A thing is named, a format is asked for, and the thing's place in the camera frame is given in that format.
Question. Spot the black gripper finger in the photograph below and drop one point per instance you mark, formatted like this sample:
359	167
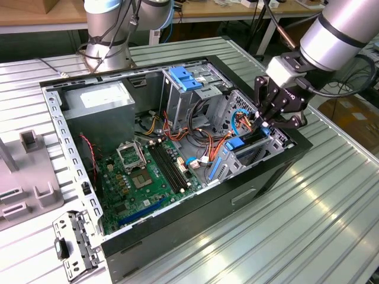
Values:
266	91
291	121

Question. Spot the hard disk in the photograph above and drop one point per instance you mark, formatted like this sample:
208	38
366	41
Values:
236	144

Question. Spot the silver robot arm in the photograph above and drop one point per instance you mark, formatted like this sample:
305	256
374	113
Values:
334	38

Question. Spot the grey metal disk bay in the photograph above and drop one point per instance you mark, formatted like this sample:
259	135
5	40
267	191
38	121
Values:
237	165

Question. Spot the flat cardboard box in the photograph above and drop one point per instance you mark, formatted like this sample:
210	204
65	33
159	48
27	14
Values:
352	121

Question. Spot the blue plastic drive latch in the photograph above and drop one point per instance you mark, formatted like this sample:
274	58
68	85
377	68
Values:
185	80

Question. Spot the grey optical drive cage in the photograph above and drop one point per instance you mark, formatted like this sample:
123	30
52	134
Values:
177	106

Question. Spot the wooden desk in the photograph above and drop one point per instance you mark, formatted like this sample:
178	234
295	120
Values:
225	12

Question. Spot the small white box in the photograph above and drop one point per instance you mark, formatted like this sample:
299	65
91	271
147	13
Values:
245	3

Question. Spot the black RAM slot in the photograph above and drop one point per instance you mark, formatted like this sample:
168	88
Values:
169	168
172	168
165	168
176	168

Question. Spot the black PC case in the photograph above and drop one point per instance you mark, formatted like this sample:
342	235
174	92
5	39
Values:
192	225

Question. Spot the CPU socket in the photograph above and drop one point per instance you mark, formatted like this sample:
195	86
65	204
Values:
141	179

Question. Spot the green motherboard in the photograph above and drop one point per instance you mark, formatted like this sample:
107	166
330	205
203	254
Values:
139	198

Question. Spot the grey power supply unit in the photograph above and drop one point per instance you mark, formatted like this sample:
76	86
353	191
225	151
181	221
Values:
97	124

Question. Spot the blue expansion slot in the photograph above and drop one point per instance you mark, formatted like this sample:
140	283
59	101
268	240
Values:
142	212

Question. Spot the grey parts rack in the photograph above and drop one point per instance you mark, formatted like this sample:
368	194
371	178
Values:
29	165

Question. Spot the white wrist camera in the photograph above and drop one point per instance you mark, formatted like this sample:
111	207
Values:
279	71

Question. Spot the metal hinged rear bracket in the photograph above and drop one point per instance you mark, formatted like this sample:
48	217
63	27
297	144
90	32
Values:
77	233

